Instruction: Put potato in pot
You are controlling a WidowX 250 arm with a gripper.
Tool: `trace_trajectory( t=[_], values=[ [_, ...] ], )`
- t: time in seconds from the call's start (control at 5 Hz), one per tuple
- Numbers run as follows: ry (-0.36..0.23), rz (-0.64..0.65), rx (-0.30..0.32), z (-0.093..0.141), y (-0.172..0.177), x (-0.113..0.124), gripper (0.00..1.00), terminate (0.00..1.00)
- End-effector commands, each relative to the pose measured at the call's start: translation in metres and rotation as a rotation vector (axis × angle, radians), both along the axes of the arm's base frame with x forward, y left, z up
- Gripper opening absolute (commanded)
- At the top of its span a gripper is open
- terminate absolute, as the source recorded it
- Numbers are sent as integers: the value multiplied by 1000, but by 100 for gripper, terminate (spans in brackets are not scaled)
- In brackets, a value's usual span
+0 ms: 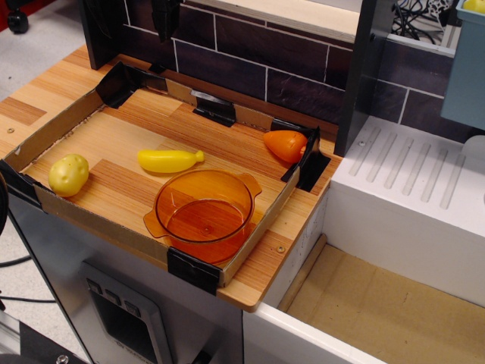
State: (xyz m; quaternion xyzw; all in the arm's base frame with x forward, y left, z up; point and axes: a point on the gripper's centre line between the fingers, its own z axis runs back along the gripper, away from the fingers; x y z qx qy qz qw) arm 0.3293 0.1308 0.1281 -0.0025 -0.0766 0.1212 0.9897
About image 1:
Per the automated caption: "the black chair caster wheel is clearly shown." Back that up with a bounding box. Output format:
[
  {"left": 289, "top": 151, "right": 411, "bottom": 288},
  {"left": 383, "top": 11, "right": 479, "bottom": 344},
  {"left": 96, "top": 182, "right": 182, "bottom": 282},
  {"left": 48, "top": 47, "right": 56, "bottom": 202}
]
[{"left": 7, "top": 9, "right": 29, "bottom": 34}]

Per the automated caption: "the white toy sink drainboard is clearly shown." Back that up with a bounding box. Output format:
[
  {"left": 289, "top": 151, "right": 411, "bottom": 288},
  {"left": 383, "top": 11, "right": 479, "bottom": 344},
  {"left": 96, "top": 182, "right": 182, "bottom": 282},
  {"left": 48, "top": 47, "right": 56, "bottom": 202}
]
[{"left": 242, "top": 115, "right": 485, "bottom": 364}]

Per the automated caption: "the orange toy carrot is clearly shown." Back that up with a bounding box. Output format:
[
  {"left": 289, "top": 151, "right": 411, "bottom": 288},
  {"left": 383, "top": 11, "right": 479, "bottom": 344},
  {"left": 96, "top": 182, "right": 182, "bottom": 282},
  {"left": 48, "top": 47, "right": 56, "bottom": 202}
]
[{"left": 263, "top": 130, "right": 308, "bottom": 164}]

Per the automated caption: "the yellow toy in bin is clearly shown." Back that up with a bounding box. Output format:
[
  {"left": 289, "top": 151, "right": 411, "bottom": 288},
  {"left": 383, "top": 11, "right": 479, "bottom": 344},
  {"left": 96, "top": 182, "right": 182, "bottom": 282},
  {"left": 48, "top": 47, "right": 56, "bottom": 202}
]
[{"left": 462, "top": 0, "right": 485, "bottom": 14}]

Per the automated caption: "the teal plastic bin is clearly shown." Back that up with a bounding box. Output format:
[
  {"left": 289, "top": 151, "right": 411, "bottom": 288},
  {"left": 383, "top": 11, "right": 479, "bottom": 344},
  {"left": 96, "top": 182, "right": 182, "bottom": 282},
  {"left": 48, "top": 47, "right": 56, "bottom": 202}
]
[{"left": 441, "top": 1, "right": 484, "bottom": 130}]

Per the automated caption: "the yellow toy banana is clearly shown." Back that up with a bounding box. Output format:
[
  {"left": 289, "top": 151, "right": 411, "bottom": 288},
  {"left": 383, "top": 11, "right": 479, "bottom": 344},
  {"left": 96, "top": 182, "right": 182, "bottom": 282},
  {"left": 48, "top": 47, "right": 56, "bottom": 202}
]
[{"left": 137, "top": 149, "right": 205, "bottom": 174}]

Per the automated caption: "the yellow toy potato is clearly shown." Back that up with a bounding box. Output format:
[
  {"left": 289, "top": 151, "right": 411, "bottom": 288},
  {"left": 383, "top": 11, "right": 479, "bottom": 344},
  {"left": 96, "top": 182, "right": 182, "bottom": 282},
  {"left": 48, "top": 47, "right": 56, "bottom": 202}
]
[{"left": 48, "top": 153, "right": 89, "bottom": 197}]

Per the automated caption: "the cardboard fence with black tape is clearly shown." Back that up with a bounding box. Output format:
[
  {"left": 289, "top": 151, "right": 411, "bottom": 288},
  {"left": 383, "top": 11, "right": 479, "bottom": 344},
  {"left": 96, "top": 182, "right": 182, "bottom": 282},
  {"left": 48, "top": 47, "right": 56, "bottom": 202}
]
[{"left": 1, "top": 61, "right": 340, "bottom": 307}]

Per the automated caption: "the orange transparent plastic pot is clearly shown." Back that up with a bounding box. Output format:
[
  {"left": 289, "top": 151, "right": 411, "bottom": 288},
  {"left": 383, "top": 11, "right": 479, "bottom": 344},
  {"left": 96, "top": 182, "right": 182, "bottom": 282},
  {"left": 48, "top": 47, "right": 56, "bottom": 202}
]
[{"left": 143, "top": 169, "right": 262, "bottom": 265}]

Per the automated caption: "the bundle of black cables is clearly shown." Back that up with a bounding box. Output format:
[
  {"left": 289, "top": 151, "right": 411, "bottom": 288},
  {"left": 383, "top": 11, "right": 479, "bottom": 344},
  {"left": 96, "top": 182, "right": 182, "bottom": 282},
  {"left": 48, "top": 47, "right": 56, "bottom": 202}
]
[{"left": 390, "top": 0, "right": 462, "bottom": 46}]

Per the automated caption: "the silver toy oven front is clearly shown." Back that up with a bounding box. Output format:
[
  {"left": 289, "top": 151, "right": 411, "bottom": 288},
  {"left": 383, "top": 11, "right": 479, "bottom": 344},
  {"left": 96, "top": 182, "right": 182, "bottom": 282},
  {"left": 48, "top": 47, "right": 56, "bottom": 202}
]
[{"left": 9, "top": 195, "right": 244, "bottom": 363}]

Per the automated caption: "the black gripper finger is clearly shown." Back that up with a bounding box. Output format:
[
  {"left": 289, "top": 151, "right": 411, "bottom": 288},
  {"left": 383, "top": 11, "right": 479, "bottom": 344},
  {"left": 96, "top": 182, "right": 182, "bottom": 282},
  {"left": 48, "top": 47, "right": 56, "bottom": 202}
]
[{"left": 152, "top": 0, "right": 180, "bottom": 42}]

